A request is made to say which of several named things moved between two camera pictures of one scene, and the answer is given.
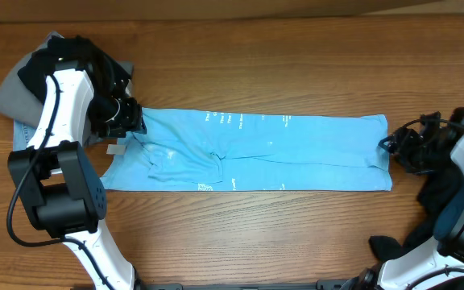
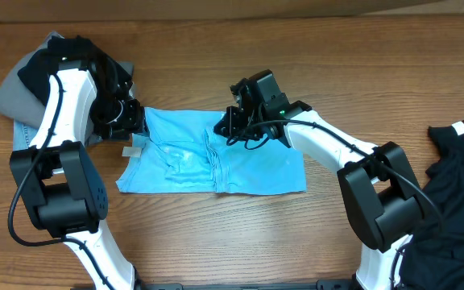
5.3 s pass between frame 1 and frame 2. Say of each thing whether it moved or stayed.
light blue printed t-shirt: moved
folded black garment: stayed
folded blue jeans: stayed
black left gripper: stayed
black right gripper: moved
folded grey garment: stayed
